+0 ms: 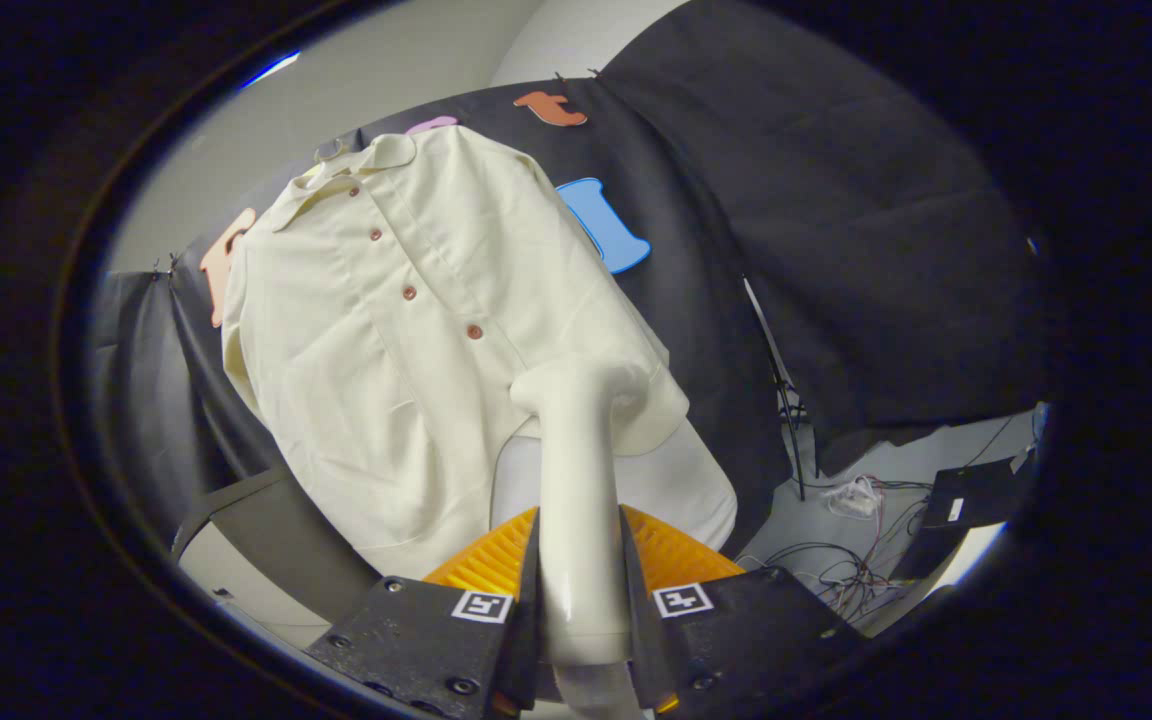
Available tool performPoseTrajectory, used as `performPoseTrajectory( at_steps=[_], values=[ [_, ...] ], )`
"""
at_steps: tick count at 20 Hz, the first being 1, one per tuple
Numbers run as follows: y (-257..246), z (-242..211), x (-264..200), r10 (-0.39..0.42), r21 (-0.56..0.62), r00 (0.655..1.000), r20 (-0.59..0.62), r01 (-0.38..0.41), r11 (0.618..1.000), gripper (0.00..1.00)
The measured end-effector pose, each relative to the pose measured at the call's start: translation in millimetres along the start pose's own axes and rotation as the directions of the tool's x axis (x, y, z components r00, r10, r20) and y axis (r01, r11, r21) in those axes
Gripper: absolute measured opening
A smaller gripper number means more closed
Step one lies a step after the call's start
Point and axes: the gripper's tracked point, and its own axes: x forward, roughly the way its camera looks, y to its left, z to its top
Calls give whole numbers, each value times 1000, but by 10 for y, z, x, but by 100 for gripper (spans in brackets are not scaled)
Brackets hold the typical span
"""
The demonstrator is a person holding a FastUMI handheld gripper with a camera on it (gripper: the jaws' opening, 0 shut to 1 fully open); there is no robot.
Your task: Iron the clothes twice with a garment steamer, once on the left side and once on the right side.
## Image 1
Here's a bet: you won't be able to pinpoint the cream button-up shirt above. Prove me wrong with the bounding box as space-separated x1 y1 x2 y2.
221 125 690 579

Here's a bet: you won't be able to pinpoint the tangle of floor cables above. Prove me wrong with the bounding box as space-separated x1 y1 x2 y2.
736 478 937 627

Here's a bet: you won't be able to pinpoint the white padded hanging board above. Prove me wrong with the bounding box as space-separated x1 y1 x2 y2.
491 420 739 556

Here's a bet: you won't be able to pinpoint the flat black floor box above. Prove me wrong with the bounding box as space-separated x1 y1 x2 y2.
891 455 1037 581

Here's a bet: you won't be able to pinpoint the black backdrop cloth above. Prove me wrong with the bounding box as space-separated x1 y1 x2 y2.
91 0 1052 521

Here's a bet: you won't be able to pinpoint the cream garment steamer head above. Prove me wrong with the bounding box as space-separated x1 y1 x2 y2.
510 355 649 669

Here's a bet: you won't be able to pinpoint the white power adapter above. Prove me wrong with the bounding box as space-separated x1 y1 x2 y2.
825 475 883 520

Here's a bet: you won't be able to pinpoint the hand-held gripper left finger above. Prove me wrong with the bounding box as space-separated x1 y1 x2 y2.
304 507 542 720

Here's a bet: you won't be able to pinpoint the grey-topped white cabinet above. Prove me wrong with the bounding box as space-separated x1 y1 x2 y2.
171 465 387 651

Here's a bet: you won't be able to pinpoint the thin black stand pole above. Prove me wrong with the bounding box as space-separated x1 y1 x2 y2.
741 275 809 501

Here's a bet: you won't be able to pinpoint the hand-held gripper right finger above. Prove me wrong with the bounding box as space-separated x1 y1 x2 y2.
619 505 862 717

